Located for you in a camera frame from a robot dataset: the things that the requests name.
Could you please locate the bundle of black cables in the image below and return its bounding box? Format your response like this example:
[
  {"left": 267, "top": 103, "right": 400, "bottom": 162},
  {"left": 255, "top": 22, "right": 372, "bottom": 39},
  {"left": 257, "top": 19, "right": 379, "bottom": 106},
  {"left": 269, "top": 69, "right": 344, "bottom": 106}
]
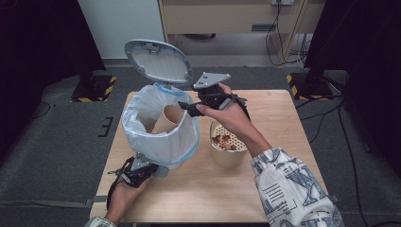
[{"left": 288, "top": 32, "right": 314, "bottom": 69}]

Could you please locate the white cabinet panel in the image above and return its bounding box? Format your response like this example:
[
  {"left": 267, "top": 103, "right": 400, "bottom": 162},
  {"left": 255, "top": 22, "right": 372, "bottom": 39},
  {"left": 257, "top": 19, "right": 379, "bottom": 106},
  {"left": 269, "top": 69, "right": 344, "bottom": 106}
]
[{"left": 78, "top": 0, "right": 169, "bottom": 61}]

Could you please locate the black strap of left gripper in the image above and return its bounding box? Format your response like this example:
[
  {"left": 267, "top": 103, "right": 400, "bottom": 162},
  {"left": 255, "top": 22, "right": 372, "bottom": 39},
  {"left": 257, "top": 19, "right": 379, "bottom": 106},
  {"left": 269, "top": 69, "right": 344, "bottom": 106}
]
[{"left": 106, "top": 156, "right": 134, "bottom": 210}]

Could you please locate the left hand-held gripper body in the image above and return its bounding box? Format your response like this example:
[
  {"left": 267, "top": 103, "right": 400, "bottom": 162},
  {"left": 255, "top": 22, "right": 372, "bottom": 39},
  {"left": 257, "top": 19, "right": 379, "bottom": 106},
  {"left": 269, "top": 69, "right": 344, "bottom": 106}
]
[{"left": 120, "top": 152, "right": 159, "bottom": 189}]

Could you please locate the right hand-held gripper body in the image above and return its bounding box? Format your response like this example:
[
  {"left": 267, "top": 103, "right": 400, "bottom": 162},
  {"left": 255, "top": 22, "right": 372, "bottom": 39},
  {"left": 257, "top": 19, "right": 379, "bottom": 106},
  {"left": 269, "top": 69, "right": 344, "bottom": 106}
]
[{"left": 192, "top": 72, "right": 235, "bottom": 111}]

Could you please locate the blue-grey pedal trash can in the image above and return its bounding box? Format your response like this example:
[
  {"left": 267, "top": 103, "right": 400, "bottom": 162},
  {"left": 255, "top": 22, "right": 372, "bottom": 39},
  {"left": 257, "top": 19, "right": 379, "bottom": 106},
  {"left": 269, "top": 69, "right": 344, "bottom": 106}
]
[{"left": 123, "top": 39, "right": 195, "bottom": 180}]

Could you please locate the person's left hand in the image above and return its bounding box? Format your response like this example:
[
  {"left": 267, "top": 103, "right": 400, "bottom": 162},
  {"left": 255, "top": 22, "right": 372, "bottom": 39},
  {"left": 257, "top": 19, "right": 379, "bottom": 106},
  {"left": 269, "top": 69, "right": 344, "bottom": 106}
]
[{"left": 105, "top": 178, "right": 152, "bottom": 225}]

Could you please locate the black strap of right gripper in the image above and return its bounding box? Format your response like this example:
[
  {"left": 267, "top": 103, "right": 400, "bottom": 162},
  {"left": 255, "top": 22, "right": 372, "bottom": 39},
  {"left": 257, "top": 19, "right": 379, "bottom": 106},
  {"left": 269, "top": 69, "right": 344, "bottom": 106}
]
[{"left": 232, "top": 94, "right": 253, "bottom": 122}]

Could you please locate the translucent white trash bag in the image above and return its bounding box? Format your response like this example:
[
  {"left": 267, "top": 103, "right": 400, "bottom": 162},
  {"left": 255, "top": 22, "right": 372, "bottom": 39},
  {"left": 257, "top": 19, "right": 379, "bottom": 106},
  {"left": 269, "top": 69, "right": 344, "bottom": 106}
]
[{"left": 120, "top": 82, "right": 201, "bottom": 168}]

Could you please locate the black hanging cable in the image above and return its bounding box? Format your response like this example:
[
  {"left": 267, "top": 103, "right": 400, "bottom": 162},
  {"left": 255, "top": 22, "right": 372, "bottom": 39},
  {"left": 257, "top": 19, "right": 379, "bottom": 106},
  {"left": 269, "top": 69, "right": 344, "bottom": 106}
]
[{"left": 265, "top": 0, "right": 292, "bottom": 67}]

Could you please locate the black curtain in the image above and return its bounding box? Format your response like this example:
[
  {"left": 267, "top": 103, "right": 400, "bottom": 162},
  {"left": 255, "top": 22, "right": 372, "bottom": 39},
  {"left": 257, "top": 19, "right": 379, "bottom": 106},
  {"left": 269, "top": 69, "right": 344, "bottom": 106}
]
[
  {"left": 304, "top": 0, "right": 401, "bottom": 179},
  {"left": 0, "top": 0, "right": 107, "bottom": 162}
]

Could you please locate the thin black floor cable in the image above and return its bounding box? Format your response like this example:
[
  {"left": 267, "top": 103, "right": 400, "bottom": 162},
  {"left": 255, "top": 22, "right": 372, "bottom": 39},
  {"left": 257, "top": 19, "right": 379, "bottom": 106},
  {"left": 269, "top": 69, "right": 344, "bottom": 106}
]
[{"left": 30, "top": 100, "right": 52, "bottom": 119}]

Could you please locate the black strap of gripper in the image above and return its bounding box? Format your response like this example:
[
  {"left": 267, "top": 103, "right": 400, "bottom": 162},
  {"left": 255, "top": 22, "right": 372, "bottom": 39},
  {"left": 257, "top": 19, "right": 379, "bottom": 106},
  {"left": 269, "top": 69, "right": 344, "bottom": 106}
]
[
  {"left": 232, "top": 94, "right": 253, "bottom": 122},
  {"left": 106, "top": 156, "right": 134, "bottom": 210}
]

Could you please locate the person's right hand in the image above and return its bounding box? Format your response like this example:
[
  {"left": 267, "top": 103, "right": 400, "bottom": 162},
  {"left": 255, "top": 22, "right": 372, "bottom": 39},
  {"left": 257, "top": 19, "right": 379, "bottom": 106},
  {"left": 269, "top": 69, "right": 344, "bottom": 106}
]
[{"left": 195, "top": 82, "right": 265, "bottom": 142}]

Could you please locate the light wooden desk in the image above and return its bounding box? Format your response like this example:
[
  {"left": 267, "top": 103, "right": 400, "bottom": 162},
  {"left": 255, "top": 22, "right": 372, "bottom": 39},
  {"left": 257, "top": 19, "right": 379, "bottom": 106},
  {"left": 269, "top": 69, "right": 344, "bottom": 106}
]
[{"left": 158, "top": 0, "right": 327, "bottom": 65}]

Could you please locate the brown paper cup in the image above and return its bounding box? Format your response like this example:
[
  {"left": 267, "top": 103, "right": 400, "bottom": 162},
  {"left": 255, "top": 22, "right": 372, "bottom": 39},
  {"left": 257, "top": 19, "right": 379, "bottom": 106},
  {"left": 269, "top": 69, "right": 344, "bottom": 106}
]
[{"left": 150, "top": 104, "right": 185, "bottom": 135}]

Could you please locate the long black floor cable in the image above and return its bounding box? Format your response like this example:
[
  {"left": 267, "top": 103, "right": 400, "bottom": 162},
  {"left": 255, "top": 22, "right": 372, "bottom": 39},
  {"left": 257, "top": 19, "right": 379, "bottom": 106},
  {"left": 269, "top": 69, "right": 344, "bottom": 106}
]
[{"left": 337, "top": 105, "right": 401, "bottom": 227}]

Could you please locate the cream strainer bowl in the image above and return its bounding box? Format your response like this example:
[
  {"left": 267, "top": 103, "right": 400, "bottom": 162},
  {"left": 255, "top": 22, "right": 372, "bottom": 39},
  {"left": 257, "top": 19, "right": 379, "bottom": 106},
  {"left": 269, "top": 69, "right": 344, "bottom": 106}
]
[{"left": 209, "top": 118, "right": 251, "bottom": 169}]

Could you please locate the striped stand base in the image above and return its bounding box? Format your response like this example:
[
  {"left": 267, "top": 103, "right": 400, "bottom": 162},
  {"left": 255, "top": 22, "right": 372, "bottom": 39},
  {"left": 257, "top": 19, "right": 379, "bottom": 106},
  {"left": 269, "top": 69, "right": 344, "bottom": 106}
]
[
  {"left": 70, "top": 74, "right": 118, "bottom": 103},
  {"left": 286, "top": 72, "right": 335, "bottom": 101}
]

